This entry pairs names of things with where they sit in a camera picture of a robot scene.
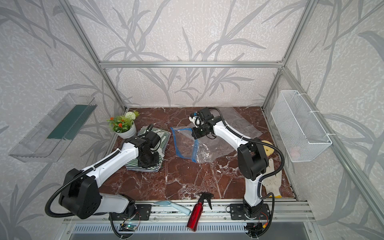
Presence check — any yellow smiley sponge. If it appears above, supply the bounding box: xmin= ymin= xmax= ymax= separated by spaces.
xmin=262 ymin=140 xmax=275 ymax=157

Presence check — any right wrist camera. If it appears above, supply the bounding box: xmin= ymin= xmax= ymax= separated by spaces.
xmin=189 ymin=112 xmax=202 ymax=128

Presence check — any green white striped garment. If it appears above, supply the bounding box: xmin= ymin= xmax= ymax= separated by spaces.
xmin=125 ymin=128 xmax=171 ymax=172

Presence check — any clear vacuum bag blue zip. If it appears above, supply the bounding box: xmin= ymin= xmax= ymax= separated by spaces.
xmin=171 ymin=108 xmax=262 ymax=164

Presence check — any potted plant white pot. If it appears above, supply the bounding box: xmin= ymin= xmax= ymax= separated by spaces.
xmin=107 ymin=111 xmax=140 ymax=139

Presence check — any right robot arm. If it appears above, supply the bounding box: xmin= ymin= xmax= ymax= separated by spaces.
xmin=189 ymin=108 xmax=269 ymax=220

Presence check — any clear plastic wall shelf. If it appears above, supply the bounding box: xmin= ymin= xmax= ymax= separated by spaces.
xmin=9 ymin=94 xmax=97 ymax=163

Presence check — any white wire basket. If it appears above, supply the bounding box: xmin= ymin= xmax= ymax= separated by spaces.
xmin=271 ymin=90 xmax=332 ymax=163

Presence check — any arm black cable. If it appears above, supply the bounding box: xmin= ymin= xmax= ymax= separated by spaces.
xmin=44 ymin=123 xmax=155 ymax=218
xmin=197 ymin=107 xmax=285 ymax=185

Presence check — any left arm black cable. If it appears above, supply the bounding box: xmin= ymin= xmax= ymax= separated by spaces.
xmin=44 ymin=123 xmax=155 ymax=218

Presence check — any light blue brush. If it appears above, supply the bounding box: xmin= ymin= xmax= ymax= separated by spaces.
xmin=154 ymin=201 xmax=191 ymax=216

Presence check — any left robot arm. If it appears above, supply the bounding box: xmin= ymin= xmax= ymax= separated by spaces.
xmin=59 ymin=131 xmax=161 ymax=219

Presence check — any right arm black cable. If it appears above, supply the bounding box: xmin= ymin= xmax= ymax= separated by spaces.
xmin=197 ymin=107 xmax=285 ymax=185

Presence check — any red spray bottle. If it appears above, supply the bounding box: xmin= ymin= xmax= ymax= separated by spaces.
xmin=187 ymin=192 xmax=214 ymax=232

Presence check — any white work glove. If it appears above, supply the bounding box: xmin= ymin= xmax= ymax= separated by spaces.
xmin=262 ymin=159 xmax=282 ymax=198

